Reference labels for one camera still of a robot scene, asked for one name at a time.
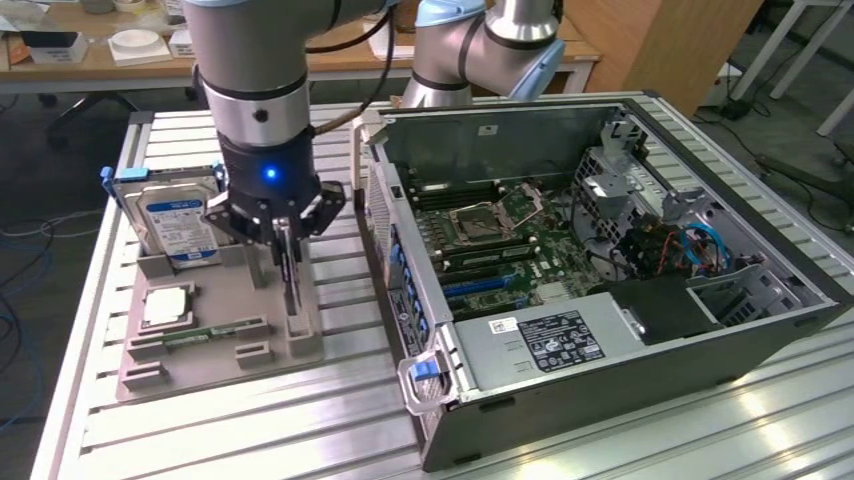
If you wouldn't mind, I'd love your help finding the green RAM stick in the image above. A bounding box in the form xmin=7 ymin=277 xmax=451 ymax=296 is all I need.
xmin=159 ymin=322 xmax=259 ymax=346

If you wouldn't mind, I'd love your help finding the black plastic shroud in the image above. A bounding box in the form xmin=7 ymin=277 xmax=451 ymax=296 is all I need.
xmin=613 ymin=279 xmax=726 ymax=346

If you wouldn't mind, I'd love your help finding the black open PC case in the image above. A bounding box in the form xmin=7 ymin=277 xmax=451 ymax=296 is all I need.
xmin=350 ymin=97 xmax=854 ymax=474

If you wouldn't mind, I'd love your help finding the CPU socket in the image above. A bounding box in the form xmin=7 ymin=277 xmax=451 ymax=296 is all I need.
xmin=450 ymin=199 xmax=519 ymax=246

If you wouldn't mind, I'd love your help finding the wooden cabinet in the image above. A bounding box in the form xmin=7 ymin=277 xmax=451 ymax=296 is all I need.
xmin=586 ymin=0 xmax=768 ymax=117

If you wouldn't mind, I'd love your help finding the grey disk bay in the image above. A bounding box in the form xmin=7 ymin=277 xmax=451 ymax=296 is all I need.
xmin=686 ymin=262 xmax=802 ymax=326

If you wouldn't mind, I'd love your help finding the hard disk with blue caddy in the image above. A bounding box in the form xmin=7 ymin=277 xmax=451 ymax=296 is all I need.
xmin=99 ymin=160 xmax=232 ymax=271

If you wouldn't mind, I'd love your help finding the small white labelled box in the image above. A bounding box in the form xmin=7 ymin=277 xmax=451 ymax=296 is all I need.
xmin=167 ymin=27 xmax=198 ymax=60

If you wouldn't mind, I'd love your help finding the metal drive cage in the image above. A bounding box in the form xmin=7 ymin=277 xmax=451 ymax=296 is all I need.
xmin=577 ymin=117 xmax=675 ymax=221

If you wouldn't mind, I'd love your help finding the grey parts rack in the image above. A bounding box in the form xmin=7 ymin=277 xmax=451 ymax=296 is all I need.
xmin=116 ymin=234 xmax=329 ymax=405

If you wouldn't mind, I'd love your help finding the silver chipset heatsink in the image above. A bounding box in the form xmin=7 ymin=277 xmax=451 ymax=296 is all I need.
xmin=537 ymin=283 xmax=581 ymax=304

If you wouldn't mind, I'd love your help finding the white square box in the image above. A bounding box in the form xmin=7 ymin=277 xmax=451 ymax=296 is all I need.
xmin=107 ymin=28 xmax=174 ymax=67

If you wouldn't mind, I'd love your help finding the black floor stand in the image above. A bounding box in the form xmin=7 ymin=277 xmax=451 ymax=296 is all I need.
xmin=757 ymin=149 xmax=854 ymax=194

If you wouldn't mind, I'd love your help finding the metal socket cover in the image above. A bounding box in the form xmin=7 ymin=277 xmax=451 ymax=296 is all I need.
xmin=497 ymin=178 xmax=543 ymax=221

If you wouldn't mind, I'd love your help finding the wooden desk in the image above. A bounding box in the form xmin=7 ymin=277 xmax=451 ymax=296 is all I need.
xmin=0 ymin=0 xmax=602 ymax=96

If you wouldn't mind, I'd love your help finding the black chair base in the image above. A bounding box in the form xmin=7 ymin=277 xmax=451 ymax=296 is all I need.
xmin=39 ymin=89 xmax=202 ymax=149

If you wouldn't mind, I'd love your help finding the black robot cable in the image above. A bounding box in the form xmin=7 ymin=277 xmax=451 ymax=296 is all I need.
xmin=303 ymin=0 xmax=402 ymax=139

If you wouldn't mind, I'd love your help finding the red wire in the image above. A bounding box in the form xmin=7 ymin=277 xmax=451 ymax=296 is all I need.
xmin=666 ymin=232 xmax=689 ymax=274

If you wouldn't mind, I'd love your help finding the white table frame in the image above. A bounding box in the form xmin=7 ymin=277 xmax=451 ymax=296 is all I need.
xmin=729 ymin=0 xmax=854 ymax=137

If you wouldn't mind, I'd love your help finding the white box with black lid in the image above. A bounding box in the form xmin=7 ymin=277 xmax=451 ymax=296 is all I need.
xmin=18 ymin=30 xmax=90 ymax=65

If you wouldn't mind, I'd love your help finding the black wire bundle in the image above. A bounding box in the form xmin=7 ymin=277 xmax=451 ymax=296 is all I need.
xmin=586 ymin=224 xmax=669 ymax=281

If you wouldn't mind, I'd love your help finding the green graphics card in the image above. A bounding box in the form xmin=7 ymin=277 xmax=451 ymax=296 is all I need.
xmin=270 ymin=217 xmax=306 ymax=317

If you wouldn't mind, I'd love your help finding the green motherboard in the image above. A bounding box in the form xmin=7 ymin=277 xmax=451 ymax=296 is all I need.
xmin=399 ymin=169 xmax=615 ymax=321

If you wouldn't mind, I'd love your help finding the silver CPU chip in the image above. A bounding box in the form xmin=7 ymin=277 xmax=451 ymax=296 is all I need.
xmin=143 ymin=288 xmax=192 ymax=326

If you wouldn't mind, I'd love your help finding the blue wire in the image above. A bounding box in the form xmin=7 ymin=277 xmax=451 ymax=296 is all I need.
xmin=679 ymin=222 xmax=735 ymax=274

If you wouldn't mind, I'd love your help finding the white paper stack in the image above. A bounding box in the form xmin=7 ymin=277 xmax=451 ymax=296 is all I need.
xmin=369 ymin=19 xmax=419 ymax=61

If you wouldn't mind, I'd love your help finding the grey power supply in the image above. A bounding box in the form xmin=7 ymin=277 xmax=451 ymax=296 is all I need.
xmin=439 ymin=292 xmax=646 ymax=391

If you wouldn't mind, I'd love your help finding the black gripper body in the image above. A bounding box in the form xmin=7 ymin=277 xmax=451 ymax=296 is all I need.
xmin=222 ymin=128 xmax=323 ymax=220

